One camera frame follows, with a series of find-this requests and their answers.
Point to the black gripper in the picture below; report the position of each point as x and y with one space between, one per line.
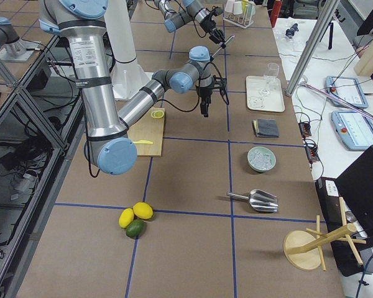
204 93
210 24

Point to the steel muddler black tip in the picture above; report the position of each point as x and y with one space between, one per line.
222 47

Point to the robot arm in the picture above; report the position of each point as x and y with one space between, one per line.
195 12
82 23

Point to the white cup drying rack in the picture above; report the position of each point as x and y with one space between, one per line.
240 13

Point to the lemon slice stack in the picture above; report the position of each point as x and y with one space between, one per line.
157 114

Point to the yellow lemon upper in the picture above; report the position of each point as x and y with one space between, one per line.
143 211

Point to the yellow lemon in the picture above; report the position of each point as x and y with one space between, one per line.
126 217
143 211

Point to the yellow lemon left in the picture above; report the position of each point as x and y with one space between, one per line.
126 217

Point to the wooden cup tree stand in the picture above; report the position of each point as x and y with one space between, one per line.
303 248

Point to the cream bear tray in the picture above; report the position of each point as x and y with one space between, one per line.
264 96

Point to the grey folded cloth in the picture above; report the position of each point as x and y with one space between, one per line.
266 128

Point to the bamboo cutting board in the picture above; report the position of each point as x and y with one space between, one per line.
147 128

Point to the clear wine glass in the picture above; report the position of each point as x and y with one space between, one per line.
270 75

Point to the yellow plastic knife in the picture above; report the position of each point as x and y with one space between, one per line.
143 142

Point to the green bowl with ice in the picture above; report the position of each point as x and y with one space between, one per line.
261 159

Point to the metal ice scoop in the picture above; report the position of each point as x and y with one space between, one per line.
259 200

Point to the upper blue teach pendant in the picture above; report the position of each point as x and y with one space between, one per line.
347 89

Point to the blue teach pendant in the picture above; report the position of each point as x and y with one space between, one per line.
354 130
347 89

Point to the green lime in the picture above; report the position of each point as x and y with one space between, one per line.
135 228

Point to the lower blue teach pendant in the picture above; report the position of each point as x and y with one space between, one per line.
354 130

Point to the black laptop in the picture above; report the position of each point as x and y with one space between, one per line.
355 186

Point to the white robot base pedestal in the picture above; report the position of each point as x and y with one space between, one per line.
127 75

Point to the aluminium frame post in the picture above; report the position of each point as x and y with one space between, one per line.
319 29

